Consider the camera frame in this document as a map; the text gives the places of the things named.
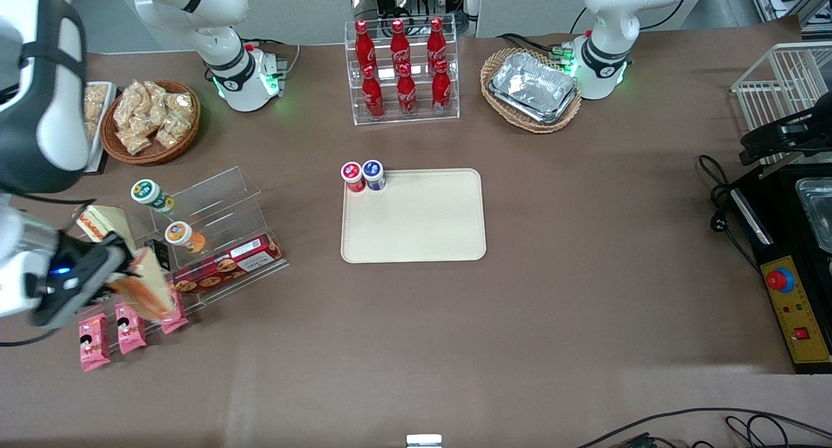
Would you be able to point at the beige plastic tray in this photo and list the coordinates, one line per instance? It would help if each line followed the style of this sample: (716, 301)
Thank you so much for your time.
(442, 207)

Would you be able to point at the black sealing machine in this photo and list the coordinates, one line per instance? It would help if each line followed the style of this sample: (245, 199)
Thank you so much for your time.
(780, 233)

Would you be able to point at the small black carton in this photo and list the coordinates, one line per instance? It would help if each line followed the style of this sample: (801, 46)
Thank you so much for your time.
(158, 246)

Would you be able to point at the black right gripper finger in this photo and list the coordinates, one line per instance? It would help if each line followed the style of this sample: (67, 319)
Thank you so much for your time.
(118, 250)

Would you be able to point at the red cookie box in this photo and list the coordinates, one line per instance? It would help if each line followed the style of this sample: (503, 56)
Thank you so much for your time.
(227, 264)

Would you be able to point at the crispy rice snack pack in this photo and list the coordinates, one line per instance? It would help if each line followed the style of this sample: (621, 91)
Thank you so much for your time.
(95, 103)

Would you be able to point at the clear acrylic tiered stand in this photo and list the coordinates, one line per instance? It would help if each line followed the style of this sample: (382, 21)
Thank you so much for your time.
(214, 201)

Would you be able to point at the pink snack packet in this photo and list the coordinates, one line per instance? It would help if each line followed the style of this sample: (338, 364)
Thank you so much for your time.
(94, 342)
(177, 321)
(130, 334)

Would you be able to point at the red emergency stop button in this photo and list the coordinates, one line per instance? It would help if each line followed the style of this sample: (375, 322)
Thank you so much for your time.
(779, 279)

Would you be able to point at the clear acrylic bottle rack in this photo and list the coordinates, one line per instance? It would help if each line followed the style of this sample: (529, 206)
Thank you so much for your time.
(421, 118)

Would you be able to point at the silver foil tray stack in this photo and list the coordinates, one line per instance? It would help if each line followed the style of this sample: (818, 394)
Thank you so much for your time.
(533, 87)

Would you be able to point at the triangle sandwich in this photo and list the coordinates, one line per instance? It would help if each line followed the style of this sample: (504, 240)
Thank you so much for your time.
(104, 219)
(153, 285)

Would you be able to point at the light wicker basket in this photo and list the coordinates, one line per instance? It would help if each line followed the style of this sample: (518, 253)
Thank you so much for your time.
(500, 110)

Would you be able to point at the red lid small can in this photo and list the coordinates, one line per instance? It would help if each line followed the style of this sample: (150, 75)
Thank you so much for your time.
(353, 175)

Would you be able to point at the orange lid small can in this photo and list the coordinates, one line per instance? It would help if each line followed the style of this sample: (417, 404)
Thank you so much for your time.
(182, 235)

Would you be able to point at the white rectangular snack tray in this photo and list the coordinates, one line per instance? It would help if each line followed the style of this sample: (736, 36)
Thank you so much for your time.
(107, 123)

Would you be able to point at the brown wicker snack basket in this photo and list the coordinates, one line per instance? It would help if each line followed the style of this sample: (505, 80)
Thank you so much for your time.
(185, 145)

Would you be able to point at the clear bag of crackers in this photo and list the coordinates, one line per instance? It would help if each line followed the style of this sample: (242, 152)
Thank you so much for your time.
(181, 105)
(134, 141)
(129, 106)
(156, 100)
(171, 131)

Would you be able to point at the blue lid small can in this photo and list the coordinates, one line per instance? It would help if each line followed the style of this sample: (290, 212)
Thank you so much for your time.
(373, 173)

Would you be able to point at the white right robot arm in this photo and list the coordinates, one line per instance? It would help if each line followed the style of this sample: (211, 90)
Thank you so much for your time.
(45, 110)

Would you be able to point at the red cola bottle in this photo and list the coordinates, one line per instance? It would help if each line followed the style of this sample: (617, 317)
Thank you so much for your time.
(364, 48)
(406, 95)
(372, 97)
(436, 43)
(399, 45)
(441, 92)

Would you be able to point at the clear container in machine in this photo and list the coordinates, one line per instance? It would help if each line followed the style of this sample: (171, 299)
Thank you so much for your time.
(818, 207)

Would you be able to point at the green lid small can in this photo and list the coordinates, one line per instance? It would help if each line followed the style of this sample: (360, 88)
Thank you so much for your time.
(149, 193)

